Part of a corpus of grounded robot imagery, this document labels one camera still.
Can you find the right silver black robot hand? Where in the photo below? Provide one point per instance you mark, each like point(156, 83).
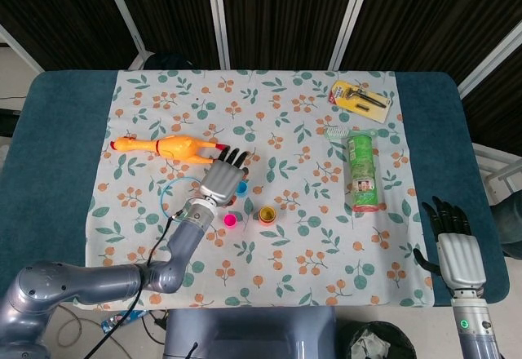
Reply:
point(461, 261)

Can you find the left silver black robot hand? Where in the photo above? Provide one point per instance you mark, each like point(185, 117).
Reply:
point(220, 181)

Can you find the light blue plastic cup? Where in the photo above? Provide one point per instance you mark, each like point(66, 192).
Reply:
point(242, 189)

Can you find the pink plastic cup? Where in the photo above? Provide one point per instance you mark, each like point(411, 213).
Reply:
point(230, 221)

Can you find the yellow plastic cup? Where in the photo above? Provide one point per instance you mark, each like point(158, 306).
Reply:
point(267, 214)

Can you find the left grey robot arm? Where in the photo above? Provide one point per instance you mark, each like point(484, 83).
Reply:
point(81, 281)

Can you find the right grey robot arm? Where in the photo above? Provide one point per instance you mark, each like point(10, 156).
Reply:
point(477, 330)

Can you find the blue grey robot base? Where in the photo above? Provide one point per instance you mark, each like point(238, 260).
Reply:
point(253, 334)

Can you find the yellow rubber chicken toy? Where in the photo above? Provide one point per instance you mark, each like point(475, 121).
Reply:
point(175, 147)

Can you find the orange plastic cup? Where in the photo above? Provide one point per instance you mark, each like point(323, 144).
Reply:
point(267, 223)

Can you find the white metal rack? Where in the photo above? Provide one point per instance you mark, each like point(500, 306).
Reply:
point(501, 167)

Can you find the floral print tablecloth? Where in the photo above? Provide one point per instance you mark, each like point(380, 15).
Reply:
point(285, 102)

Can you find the black bagged trash bin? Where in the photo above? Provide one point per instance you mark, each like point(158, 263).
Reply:
point(379, 342)

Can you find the white bristle green brush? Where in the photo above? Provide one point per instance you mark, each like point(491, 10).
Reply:
point(336, 131)

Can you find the black chair back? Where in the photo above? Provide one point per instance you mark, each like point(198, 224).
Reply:
point(167, 61)

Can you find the green bottle red cap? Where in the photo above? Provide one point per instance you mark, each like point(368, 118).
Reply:
point(363, 163)

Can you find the razor on yellow card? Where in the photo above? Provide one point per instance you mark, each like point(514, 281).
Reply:
point(359, 100)

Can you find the teal table cover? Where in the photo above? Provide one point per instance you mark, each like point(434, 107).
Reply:
point(61, 130)

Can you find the white partition post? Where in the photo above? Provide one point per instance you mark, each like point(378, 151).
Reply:
point(489, 63)
point(122, 12)
point(20, 47)
point(218, 16)
point(350, 20)

